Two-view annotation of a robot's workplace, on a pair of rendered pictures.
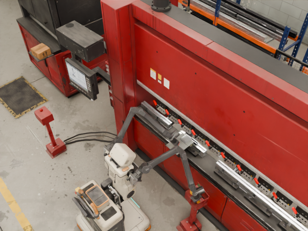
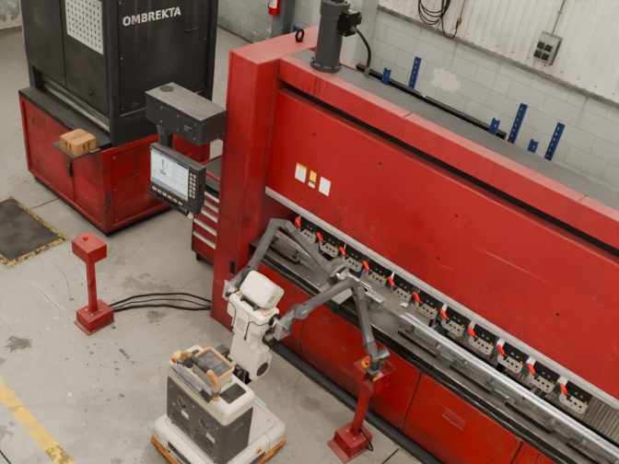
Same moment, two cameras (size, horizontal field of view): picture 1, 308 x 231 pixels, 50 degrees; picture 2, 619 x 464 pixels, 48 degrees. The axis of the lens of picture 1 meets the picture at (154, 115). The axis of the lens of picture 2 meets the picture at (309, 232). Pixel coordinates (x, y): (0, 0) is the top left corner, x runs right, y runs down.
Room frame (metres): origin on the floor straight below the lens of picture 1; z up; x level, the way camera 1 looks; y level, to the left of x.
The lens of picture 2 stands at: (-1.12, 0.77, 3.99)
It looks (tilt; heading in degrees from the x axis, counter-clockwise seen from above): 36 degrees down; 347
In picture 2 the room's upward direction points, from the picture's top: 10 degrees clockwise
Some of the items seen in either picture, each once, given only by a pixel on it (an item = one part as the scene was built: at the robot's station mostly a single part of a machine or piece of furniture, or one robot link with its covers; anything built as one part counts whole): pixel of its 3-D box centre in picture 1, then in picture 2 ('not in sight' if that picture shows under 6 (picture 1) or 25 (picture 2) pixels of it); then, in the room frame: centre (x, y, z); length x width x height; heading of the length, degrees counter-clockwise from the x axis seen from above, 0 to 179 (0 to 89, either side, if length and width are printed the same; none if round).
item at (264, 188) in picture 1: (266, 183); (484, 336); (1.65, -1.05, 1.19); 0.15 x 0.09 x 0.17; 42
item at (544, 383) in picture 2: (304, 213); (545, 374); (1.35, -1.32, 1.19); 0.15 x 0.09 x 0.17; 42
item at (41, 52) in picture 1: (40, 50); (75, 141); (3.95, 1.65, 1.04); 0.30 x 0.26 x 0.12; 41
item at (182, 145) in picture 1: (179, 143); (341, 288); (2.27, -0.29, 1.00); 0.26 x 0.18 x 0.01; 132
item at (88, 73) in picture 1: (83, 77); (179, 177); (2.89, 0.81, 1.42); 0.45 x 0.12 x 0.36; 47
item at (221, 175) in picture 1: (226, 178); (418, 342); (1.88, -0.76, 0.89); 0.30 x 0.05 x 0.03; 42
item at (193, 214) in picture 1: (193, 212); (361, 407); (1.76, -0.45, 0.39); 0.05 x 0.05 x 0.54; 31
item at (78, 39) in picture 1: (85, 65); (183, 156); (2.99, 0.79, 1.53); 0.51 x 0.25 x 0.85; 47
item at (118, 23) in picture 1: (143, 78); (271, 189); (3.21, 0.13, 1.15); 0.85 x 0.25 x 2.30; 132
